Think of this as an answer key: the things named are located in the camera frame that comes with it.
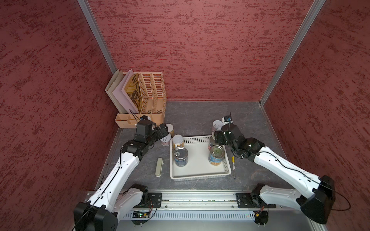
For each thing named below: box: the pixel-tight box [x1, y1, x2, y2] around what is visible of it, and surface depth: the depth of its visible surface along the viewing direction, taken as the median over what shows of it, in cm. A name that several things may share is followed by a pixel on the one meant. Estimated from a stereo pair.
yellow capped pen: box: [231, 155, 237, 180], surface depth 88 cm
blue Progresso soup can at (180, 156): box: [173, 146, 189, 167], surface depth 82 cm
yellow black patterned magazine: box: [126, 73, 144, 114], surface depth 103 cm
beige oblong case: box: [155, 157, 164, 178], surface depth 85 cm
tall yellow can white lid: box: [172, 134, 185, 150], surface depth 85 cm
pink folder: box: [112, 69, 140, 115], surface depth 94 cm
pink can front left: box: [159, 133, 172, 147], surface depth 93 cm
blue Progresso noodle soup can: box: [208, 144, 225, 167], surface depth 83 cm
